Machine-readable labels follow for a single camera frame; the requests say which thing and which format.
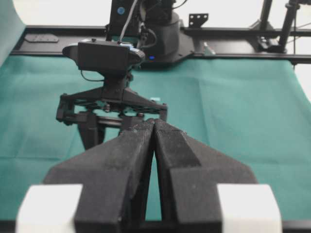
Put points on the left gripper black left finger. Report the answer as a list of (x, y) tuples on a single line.
[(115, 178)]

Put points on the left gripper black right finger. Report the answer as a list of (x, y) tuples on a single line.
[(188, 172)]

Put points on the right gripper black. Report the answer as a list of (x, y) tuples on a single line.
[(114, 96)]

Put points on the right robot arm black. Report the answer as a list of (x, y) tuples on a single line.
[(140, 33)]

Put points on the black stand pole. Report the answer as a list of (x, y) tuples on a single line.
[(292, 7)]

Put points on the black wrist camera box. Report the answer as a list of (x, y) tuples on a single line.
[(106, 57)]

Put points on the black table frame rail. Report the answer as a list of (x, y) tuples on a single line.
[(164, 48)]

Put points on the black perforated bracket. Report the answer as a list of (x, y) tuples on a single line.
[(197, 20)]

